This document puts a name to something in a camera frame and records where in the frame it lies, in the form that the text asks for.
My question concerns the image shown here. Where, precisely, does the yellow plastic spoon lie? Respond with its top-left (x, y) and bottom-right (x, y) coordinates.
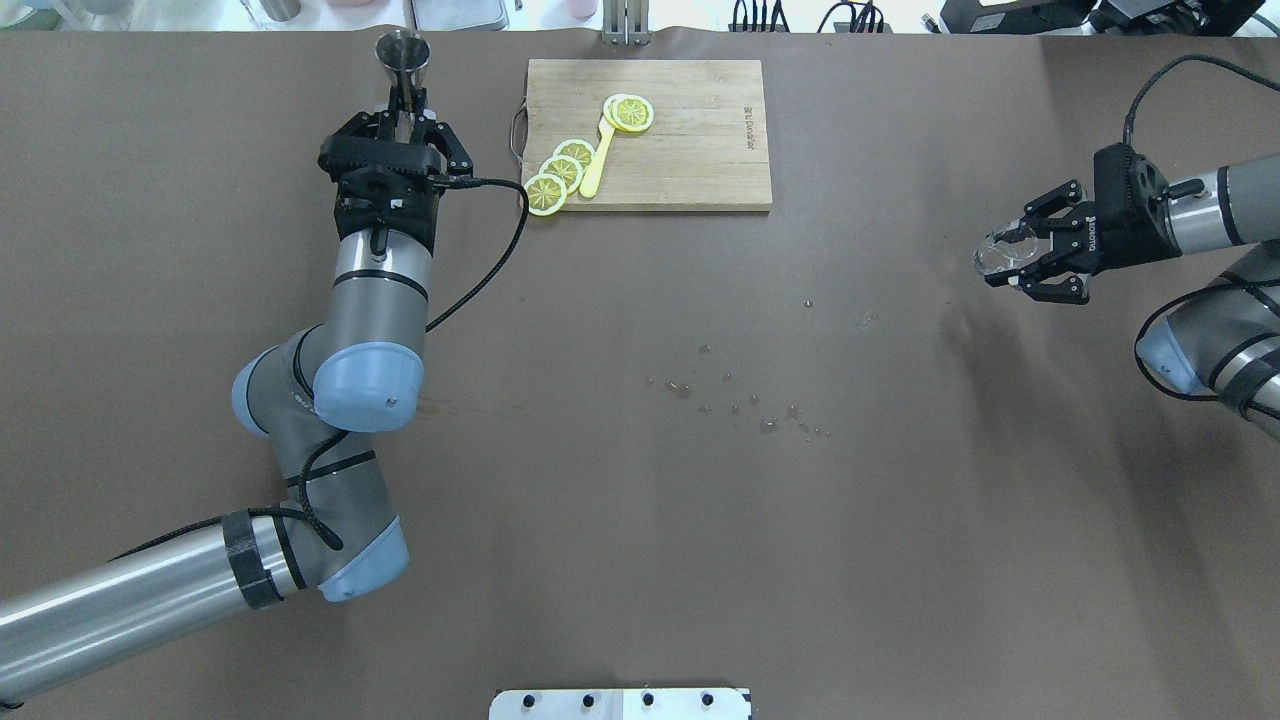
top-left (579, 111), bottom-right (617, 199)

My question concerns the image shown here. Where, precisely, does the lemon slice on spoon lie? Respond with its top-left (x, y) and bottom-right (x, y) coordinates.
top-left (602, 94), bottom-right (655, 133)

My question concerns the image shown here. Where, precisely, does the bamboo cutting board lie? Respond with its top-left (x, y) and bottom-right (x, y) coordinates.
top-left (521, 59), bottom-right (773, 213)

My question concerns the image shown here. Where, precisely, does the grey metal tray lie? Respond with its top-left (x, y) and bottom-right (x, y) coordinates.
top-left (408, 0), bottom-right (509, 32)

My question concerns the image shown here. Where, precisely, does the steel jigger measuring cup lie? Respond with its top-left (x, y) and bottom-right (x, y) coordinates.
top-left (375, 28), bottom-right (433, 123)

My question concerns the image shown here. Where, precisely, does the aluminium frame post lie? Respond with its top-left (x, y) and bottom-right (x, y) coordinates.
top-left (599, 0), bottom-right (652, 46)

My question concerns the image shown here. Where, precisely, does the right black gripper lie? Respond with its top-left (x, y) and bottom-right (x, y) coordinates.
top-left (986, 143), bottom-right (1181, 306)

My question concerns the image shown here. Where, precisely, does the lemon slice middle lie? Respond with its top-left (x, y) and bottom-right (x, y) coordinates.
top-left (540, 154), bottom-right (586, 195)

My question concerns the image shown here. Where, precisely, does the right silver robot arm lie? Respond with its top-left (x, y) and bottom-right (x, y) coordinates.
top-left (974, 143), bottom-right (1279, 437)

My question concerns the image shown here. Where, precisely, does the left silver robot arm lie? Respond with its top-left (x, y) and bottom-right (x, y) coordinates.
top-left (3, 109), bottom-right (474, 712)

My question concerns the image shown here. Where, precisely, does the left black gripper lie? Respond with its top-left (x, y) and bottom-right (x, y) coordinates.
top-left (330, 111), bottom-right (474, 254)

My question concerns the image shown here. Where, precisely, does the clear glass cup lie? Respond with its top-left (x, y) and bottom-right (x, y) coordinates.
top-left (974, 222), bottom-right (1041, 277)

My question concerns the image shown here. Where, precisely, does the lemon slice near spoon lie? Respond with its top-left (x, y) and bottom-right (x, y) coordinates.
top-left (553, 138), bottom-right (596, 170)

